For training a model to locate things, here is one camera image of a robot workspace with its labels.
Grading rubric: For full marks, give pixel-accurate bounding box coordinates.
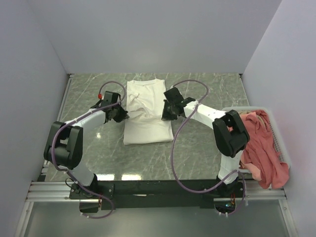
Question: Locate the white Coca-Cola t-shirt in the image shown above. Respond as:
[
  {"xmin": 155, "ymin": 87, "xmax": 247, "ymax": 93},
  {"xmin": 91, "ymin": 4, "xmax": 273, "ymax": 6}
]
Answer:
[{"xmin": 123, "ymin": 79, "xmax": 174, "ymax": 145}]

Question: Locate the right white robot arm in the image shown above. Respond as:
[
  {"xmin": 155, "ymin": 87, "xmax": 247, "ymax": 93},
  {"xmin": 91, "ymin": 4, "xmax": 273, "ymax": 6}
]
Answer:
[{"xmin": 161, "ymin": 87, "xmax": 250, "ymax": 197}]

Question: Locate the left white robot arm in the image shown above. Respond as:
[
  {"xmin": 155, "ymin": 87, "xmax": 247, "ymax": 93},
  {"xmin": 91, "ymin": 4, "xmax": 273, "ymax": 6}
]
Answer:
[{"xmin": 43, "ymin": 91, "xmax": 128, "ymax": 198}]

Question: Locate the beige garment in basket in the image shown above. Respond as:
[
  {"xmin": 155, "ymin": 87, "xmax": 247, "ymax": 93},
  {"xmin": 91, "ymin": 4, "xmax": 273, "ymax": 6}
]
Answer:
[{"xmin": 238, "ymin": 111, "xmax": 257, "ymax": 119}]

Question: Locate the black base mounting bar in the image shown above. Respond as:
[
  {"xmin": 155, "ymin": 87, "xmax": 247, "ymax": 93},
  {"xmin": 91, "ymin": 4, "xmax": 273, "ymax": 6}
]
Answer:
[{"xmin": 69, "ymin": 179, "xmax": 243, "ymax": 213}]

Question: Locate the pink t-shirt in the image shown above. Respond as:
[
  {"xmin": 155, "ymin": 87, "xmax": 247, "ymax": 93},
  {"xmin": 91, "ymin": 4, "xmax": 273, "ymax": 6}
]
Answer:
[{"xmin": 240, "ymin": 110, "xmax": 289, "ymax": 189}]

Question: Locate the white plastic laundry basket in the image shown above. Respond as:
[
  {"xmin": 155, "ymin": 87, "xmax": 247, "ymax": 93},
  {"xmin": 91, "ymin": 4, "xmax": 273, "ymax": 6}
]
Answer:
[{"xmin": 222, "ymin": 106, "xmax": 292, "ymax": 169}]

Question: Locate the aluminium frame rail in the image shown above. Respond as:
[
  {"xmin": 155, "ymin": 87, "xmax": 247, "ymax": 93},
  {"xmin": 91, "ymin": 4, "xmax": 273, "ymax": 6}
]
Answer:
[{"xmin": 14, "ymin": 153, "xmax": 72, "ymax": 237}]

